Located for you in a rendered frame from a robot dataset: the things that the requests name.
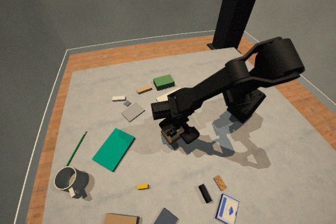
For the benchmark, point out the wooden ball-in-hole puzzle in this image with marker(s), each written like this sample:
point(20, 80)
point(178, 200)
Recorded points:
point(174, 138)

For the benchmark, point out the light orange rectangular block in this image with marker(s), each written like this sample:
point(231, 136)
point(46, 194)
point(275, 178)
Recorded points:
point(144, 89)

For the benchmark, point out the cream rectangular block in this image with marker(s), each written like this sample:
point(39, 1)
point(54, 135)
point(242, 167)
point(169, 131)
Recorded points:
point(119, 98)

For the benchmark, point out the brown rectangular box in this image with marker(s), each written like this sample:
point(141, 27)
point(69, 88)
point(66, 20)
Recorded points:
point(120, 219)

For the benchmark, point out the beige flat square plate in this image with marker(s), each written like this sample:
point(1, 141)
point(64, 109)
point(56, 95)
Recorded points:
point(132, 111)

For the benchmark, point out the small yellow block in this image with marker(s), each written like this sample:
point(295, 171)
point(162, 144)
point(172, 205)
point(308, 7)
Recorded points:
point(143, 186)

